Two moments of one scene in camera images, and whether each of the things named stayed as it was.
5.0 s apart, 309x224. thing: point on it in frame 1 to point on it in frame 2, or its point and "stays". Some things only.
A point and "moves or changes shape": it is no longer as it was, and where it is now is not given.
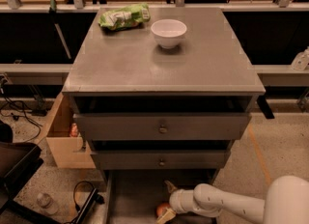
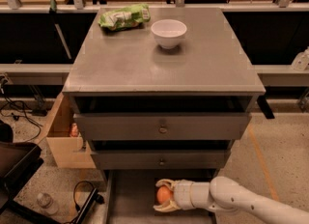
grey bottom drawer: x=133 y=195 stays
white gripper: x=177 y=199 to x=182 y=194
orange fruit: x=161 y=210 moves or changes shape
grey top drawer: x=163 y=126 stays
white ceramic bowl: x=169 y=33 stays
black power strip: x=95 y=197 stays
